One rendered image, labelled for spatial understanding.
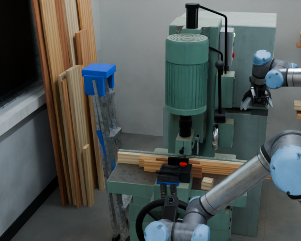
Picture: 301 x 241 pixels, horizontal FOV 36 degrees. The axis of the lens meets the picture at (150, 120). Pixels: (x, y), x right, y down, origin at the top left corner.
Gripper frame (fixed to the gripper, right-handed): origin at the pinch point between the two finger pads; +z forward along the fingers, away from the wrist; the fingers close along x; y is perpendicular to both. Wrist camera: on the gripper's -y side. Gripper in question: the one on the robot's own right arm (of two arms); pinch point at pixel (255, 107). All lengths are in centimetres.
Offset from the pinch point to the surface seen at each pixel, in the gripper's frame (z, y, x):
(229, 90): -19.5, 5.7, -14.4
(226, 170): 0.9, 34.9, -20.4
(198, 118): -12.7, 14.8, -29.8
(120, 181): -4, 38, -67
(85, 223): 117, -16, -109
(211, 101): -13.5, 5.4, -22.6
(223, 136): -0.2, 16.6, -18.5
